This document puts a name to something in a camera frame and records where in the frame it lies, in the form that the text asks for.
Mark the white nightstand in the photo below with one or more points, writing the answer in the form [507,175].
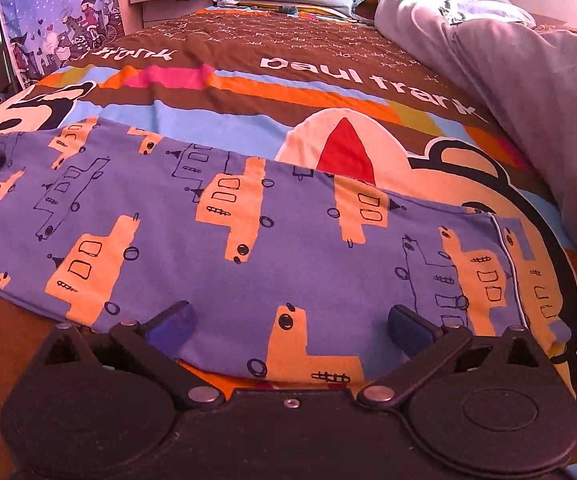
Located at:
[148,10]

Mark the colourful printed blanket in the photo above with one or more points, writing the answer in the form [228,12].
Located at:
[268,90]

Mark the blue car-print pants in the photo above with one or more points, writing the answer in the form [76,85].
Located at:
[168,240]

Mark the pale blue pillow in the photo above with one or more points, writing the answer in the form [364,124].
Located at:
[488,10]

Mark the folded colourful bedsheet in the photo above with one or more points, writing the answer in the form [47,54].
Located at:
[318,10]

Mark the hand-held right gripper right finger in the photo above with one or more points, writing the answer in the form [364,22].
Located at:
[408,327]

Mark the narrow blue dotted wardrobe curtain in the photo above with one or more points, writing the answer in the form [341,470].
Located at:
[43,0]

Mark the grey duvet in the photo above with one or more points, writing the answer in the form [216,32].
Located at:
[518,75]

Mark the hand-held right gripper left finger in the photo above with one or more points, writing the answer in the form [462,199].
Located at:
[176,321]

